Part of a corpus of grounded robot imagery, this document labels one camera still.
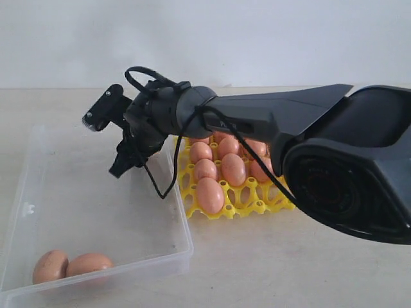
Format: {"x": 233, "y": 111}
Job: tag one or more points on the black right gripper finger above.
{"x": 120, "y": 165}

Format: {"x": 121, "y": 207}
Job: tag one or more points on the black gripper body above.
{"x": 139, "y": 146}

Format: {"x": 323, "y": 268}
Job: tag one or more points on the brown egg second row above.
{"x": 228, "y": 145}

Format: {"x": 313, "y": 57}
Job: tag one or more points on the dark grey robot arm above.
{"x": 344, "y": 154}

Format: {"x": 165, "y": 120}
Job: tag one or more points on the clear plastic box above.
{"x": 67, "y": 199}

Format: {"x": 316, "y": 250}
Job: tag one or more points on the yellow plastic egg tray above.
{"x": 251, "y": 196}

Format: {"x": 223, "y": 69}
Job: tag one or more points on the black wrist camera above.
{"x": 109, "y": 108}

